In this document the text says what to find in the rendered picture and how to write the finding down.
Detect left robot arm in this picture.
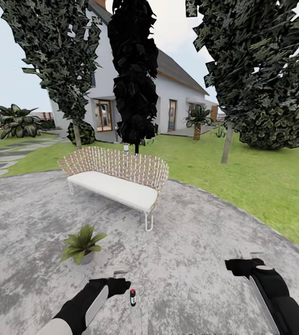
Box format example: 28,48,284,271
36,265,131,335

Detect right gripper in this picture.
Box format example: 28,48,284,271
225,258,263,277

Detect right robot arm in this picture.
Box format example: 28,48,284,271
225,245,299,335

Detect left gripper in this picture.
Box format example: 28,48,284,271
108,278,131,297

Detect garden chair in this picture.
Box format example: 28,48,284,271
57,147,169,232

